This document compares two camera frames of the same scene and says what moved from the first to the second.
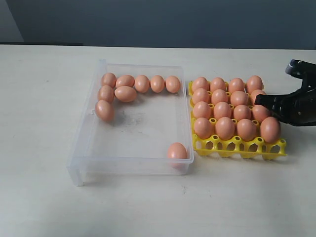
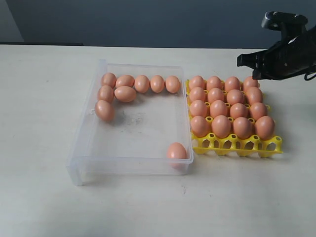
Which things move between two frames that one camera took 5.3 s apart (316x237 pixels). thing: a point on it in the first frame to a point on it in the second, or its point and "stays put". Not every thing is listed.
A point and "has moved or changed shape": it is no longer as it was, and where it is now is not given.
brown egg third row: [246, 129] has moved or changed shape
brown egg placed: [217, 83] has moved or changed shape
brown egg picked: [254, 83] has moved or changed shape
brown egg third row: [221, 109] has moved or changed shape
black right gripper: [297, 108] to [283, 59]
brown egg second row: [259, 112] has moved or changed shape
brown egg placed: [270, 129] has moved or changed shape
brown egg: [201, 109] has moved or changed shape
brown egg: [242, 111] has moved or changed shape
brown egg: [239, 98] has moved or changed shape
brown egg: [217, 96] has moved or changed shape
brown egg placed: [235, 84] has moved or changed shape
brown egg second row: [203, 128] has moved or changed shape
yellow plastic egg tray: [235, 146] has moved or changed shape
